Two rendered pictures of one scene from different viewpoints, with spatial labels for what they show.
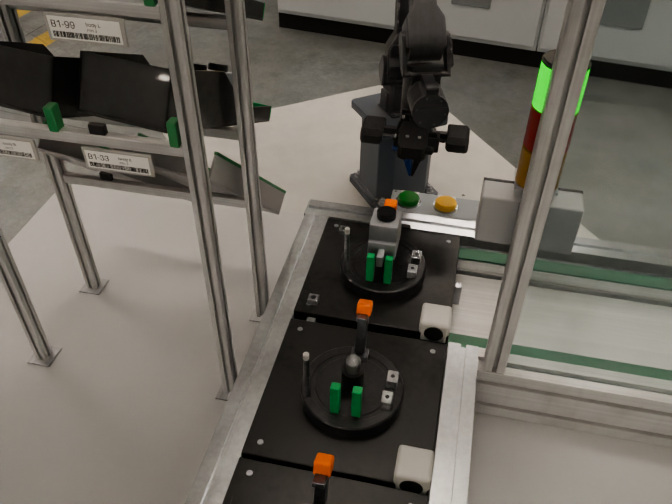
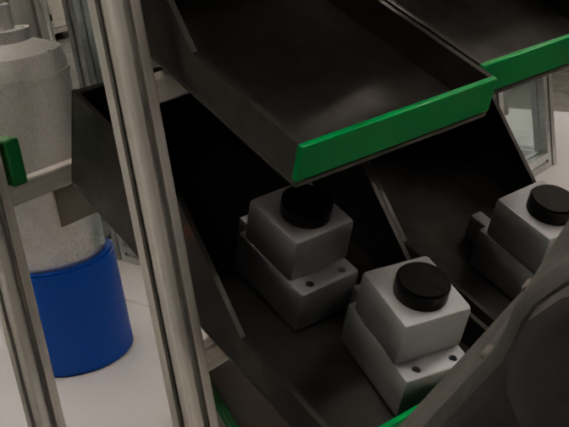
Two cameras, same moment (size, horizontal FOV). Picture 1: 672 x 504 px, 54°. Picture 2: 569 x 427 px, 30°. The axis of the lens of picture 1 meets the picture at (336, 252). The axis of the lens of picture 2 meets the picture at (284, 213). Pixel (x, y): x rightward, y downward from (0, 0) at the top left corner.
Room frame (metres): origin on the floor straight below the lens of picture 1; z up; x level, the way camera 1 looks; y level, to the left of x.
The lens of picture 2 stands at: (1.17, -0.29, 1.50)
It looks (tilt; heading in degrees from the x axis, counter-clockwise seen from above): 19 degrees down; 123
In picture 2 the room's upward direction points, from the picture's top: 9 degrees counter-clockwise
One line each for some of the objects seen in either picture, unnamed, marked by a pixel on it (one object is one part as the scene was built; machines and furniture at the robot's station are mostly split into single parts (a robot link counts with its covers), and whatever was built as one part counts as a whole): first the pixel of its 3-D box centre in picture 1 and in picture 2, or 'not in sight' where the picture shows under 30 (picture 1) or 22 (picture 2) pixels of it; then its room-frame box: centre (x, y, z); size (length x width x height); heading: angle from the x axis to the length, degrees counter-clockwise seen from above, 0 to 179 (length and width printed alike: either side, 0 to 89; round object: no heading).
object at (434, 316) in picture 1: (435, 323); not in sight; (0.69, -0.15, 0.97); 0.05 x 0.05 x 0.04; 78
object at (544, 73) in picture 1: (560, 85); not in sight; (0.66, -0.24, 1.38); 0.05 x 0.05 x 0.05
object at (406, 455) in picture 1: (352, 375); not in sight; (0.56, -0.02, 1.01); 0.24 x 0.24 x 0.13; 78
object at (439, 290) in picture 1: (382, 275); not in sight; (0.81, -0.08, 0.96); 0.24 x 0.24 x 0.02; 78
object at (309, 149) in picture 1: (372, 200); not in sight; (1.17, -0.08, 0.84); 0.90 x 0.70 x 0.03; 25
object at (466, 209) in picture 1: (443, 218); not in sight; (1.00, -0.21, 0.93); 0.21 x 0.07 x 0.06; 78
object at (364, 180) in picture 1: (395, 150); not in sight; (1.19, -0.12, 0.96); 0.15 x 0.15 x 0.20; 25
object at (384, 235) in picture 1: (384, 232); not in sight; (0.80, -0.07, 1.06); 0.08 x 0.04 x 0.07; 168
